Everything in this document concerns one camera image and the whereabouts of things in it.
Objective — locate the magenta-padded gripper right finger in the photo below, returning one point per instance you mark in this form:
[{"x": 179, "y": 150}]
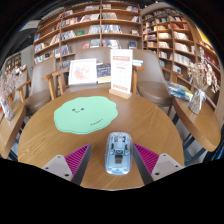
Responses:
[{"x": 163, "y": 165}]

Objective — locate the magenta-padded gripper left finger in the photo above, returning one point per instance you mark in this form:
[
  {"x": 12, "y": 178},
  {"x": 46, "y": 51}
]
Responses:
[{"x": 61, "y": 165}]

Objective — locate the translucent blue computer mouse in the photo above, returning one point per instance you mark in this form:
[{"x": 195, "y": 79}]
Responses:
[{"x": 118, "y": 150}]

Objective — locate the green cloud-shaped mouse pad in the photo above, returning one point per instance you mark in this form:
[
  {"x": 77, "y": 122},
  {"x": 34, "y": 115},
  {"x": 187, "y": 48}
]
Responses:
[{"x": 83, "y": 116}]

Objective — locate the round wooden side table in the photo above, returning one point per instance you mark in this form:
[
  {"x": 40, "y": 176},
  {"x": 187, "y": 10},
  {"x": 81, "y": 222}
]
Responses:
[
  {"x": 196, "y": 125},
  {"x": 11, "y": 130}
]

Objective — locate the brown padded wooden armchair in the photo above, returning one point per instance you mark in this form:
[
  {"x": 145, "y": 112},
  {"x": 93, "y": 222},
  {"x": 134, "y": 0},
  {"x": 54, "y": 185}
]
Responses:
[
  {"x": 36, "y": 100},
  {"x": 90, "y": 52},
  {"x": 153, "y": 90}
]

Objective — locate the glass vase with dried flowers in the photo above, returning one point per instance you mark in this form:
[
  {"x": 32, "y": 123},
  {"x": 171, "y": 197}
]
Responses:
[
  {"x": 7, "y": 106},
  {"x": 196, "y": 101}
]

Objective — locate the pile of colourful books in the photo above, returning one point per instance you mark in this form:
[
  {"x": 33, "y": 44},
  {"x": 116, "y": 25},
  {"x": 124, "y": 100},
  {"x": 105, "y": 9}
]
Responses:
[{"x": 180, "y": 90}]

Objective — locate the white framed floral picture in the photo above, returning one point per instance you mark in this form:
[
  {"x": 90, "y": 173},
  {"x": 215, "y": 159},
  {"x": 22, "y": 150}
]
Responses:
[{"x": 82, "y": 71}]

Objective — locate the dark blue book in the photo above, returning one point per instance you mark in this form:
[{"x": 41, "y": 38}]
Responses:
[{"x": 103, "y": 71}]

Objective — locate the white sign on wooden base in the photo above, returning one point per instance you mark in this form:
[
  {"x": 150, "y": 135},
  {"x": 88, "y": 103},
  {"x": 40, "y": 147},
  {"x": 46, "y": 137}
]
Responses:
[{"x": 121, "y": 70}]

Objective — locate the stack of light blue books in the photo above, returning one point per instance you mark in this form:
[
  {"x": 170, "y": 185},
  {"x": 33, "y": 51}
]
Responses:
[{"x": 137, "y": 62}]

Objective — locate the distant small wooden bookshelf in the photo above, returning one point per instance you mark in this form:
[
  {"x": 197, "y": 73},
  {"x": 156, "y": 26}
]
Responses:
[{"x": 13, "y": 62}]

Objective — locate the angled wooden bookshelf with books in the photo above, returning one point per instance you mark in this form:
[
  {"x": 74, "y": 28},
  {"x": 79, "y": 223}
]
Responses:
[{"x": 173, "y": 40}]

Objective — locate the wide wooden bookshelf with books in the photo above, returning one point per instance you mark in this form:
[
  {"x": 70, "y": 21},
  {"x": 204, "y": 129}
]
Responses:
[{"x": 100, "y": 33}]

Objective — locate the white hanging ceiling panel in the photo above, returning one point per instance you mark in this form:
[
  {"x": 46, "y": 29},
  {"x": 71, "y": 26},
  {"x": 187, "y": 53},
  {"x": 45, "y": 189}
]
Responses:
[{"x": 30, "y": 26}]

